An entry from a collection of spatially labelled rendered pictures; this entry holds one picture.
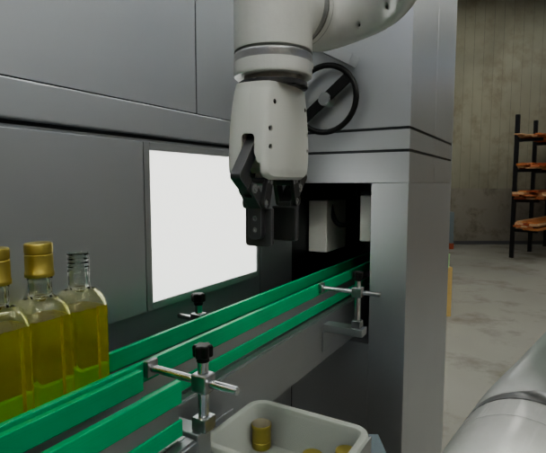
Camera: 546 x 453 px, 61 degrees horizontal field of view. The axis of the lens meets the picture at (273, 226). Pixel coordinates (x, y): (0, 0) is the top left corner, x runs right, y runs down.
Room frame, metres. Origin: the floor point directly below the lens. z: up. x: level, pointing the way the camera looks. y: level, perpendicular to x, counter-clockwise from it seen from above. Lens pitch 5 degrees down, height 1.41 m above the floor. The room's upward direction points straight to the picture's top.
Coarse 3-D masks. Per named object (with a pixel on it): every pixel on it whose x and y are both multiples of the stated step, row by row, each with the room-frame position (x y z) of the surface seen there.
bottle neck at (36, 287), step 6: (30, 282) 0.58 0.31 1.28; (36, 282) 0.58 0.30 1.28; (42, 282) 0.58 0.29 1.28; (48, 282) 0.59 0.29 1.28; (30, 288) 0.58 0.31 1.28; (36, 288) 0.58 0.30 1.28; (42, 288) 0.58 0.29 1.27; (48, 288) 0.59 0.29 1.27; (30, 294) 0.58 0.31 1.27; (36, 294) 0.58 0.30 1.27; (42, 294) 0.58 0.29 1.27; (48, 294) 0.59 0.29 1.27
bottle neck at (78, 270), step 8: (72, 256) 0.63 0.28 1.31; (80, 256) 0.63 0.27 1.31; (88, 256) 0.65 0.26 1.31; (72, 264) 0.63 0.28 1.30; (80, 264) 0.63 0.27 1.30; (88, 264) 0.64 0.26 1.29; (72, 272) 0.63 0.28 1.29; (80, 272) 0.63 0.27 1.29; (88, 272) 0.64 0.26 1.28; (72, 280) 0.63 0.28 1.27; (80, 280) 0.63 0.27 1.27; (88, 280) 0.64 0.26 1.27; (72, 288) 0.63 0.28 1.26
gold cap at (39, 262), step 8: (24, 248) 0.58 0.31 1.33; (32, 248) 0.58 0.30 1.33; (40, 248) 0.58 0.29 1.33; (48, 248) 0.59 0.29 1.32; (24, 256) 0.58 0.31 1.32; (32, 256) 0.58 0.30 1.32; (40, 256) 0.58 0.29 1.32; (48, 256) 0.59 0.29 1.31; (24, 264) 0.58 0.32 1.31; (32, 264) 0.58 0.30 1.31; (40, 264) 0.58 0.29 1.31; (48, 264) 0.59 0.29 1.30; (24, 272) 0.58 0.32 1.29; (32, 272) 0.58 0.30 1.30; (40, 272) 0.58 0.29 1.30; (48, 272) 0.59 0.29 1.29
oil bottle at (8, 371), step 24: (0, 312) 0.53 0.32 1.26; (24, 312) 0.55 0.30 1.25; (0, 336) 0.52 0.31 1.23; (24, 336) 0.54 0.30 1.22; (0, 360) 0.52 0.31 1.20; (24, 360) 0.54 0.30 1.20; (0, 384) 0.52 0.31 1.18; (24, 384) 0.54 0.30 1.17; (0, 408) 0.51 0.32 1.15; (24, 408) 0.54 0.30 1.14
